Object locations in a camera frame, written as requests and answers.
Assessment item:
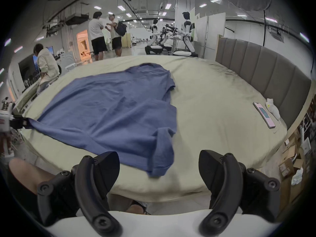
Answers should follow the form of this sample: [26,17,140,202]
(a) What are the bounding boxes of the bed with beige sheet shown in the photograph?
[15,54,288,203]

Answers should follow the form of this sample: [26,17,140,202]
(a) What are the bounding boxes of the pile of cardboard cartons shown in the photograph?
[278,130,313,207]

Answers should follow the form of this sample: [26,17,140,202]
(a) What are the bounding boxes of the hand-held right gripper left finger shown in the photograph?
[37,152,123,237]

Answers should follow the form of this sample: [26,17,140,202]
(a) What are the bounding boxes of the small white crumpled cloth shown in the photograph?
[265,98,281,120]

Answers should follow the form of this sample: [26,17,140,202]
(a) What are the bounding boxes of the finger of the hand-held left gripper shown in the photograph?
[23,118,37,130]

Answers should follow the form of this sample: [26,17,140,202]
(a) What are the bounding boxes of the grey padded headboard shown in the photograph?
[215,35,312,130]

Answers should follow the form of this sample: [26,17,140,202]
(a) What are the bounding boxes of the white plastic bag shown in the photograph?
[291,168,304,185]

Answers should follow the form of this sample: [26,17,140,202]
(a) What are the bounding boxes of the dark blue shirt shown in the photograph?
[27,63,178,178]

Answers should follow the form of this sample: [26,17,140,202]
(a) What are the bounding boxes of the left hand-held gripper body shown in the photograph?
[0,110,26,157]

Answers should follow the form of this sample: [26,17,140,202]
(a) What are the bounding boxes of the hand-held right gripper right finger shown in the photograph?
[199,150,281,236]

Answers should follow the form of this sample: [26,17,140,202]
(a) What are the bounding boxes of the pink smartphone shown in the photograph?
[253,102,276,128]

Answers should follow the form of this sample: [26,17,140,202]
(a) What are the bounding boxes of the white humanoid robot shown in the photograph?
[172,11,198,58]
[145,19,172,55]

